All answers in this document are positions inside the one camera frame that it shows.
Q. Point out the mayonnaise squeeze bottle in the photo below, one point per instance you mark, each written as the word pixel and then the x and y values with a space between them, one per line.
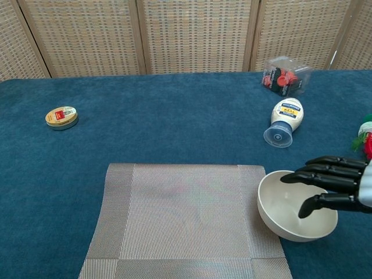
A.
pixel 286 114

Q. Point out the red green feather shuttlecock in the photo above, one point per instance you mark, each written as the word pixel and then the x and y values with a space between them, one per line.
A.
pixel 366 139

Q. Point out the small white bowl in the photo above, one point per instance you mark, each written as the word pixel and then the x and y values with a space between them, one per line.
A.
pixel 279 209

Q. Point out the clear box red black pieces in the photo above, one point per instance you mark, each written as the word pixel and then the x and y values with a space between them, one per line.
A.
pixel 286 78

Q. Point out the woven wood folding screen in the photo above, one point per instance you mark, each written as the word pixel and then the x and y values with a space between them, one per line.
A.
pixel 191 35

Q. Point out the blue table cover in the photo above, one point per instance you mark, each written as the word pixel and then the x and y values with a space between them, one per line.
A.
pixel 174 122

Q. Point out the round gold tin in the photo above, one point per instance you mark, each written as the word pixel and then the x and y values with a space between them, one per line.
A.
pixel 61 116

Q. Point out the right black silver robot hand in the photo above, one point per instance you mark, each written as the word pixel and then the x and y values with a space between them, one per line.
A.
pixel 334 174

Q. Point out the grey woven placemat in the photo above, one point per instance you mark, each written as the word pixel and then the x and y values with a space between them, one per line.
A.
pixel 180 221

